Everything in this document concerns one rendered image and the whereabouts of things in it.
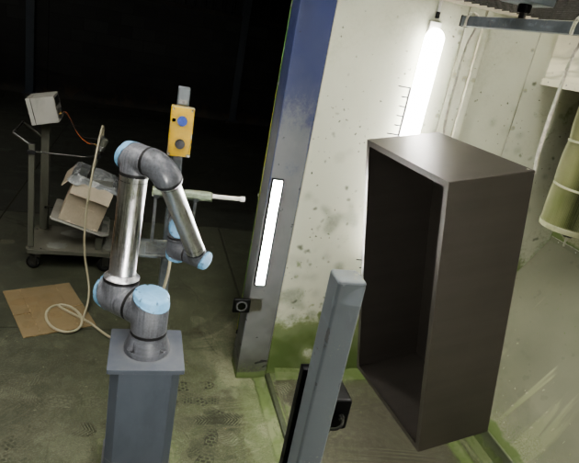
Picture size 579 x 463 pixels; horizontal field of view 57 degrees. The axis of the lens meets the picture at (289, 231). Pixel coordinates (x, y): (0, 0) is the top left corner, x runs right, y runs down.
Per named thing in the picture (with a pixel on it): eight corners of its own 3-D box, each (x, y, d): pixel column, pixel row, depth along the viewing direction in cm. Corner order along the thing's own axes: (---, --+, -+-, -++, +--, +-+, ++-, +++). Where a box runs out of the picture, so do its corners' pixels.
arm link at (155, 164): (179, 149, 201) (217, 259, 252) (154, 141, 206) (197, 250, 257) (160, 168, 195) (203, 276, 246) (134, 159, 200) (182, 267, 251)
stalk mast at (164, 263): (160, 352, 335) (189, 86, 279) (160, 357, 330) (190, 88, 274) (151, 351, 334) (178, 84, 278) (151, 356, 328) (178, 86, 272)
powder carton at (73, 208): (56, 195, 435) (73, 152, 426) (108, 214, 452) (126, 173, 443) (47, 219, 388) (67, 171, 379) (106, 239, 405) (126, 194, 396)
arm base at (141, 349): (122, 361, 217) (124, 341, 213) (124, 335, 234) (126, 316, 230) (170, 362, 222) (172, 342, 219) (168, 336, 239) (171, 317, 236)
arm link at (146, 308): (149, 343, 215) (153, 305, 209) (119, 326, 222) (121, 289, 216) (175, 329, 228) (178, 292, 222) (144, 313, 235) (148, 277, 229)
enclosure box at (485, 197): (415, 352, 287) (437, 131, 237) (487, 431, 235) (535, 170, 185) (357, 366, 277) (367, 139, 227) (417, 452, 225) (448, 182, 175)
